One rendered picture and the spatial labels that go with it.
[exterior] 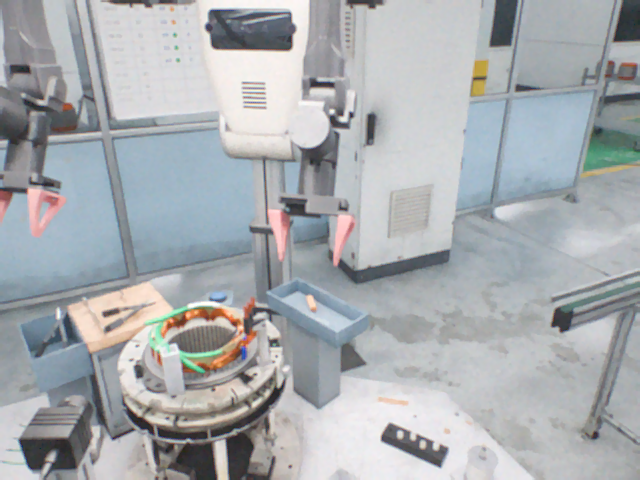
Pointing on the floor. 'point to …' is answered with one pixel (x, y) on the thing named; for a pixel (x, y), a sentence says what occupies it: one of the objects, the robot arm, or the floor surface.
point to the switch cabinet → (404, 133)
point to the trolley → (614, 118)
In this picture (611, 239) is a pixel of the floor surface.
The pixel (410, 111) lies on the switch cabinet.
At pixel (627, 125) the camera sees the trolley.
